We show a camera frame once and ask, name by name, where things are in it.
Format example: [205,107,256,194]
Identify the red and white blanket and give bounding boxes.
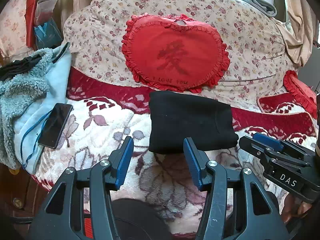
[33,69,318,239]

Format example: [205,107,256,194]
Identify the brown wooden cabinet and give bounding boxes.
[1,164,48,239]

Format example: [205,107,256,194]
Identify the black pants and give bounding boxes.
[149,91,239,154]

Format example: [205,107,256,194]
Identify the grey folded cloth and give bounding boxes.
[242,0,278,17]

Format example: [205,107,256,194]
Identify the red heart-shaped pillow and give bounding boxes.
[122,14,230,93]

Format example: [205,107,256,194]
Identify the floral beige quilt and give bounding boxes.
[63,0,293,109]

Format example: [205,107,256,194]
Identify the beige curtain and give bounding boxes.
[273,0,316,67]

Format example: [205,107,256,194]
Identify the black garment on jacket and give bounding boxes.
[0,55,41,81]

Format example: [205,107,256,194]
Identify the small red frilled pillow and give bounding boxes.
[283,70,317,119]

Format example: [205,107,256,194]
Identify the blue lanyard cord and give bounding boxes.
[20,110,53,169]

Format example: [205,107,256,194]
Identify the light blue fleece jacket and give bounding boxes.
[1,43,72,174]

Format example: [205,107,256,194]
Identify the black smartphone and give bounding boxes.
[38,103,73,149]

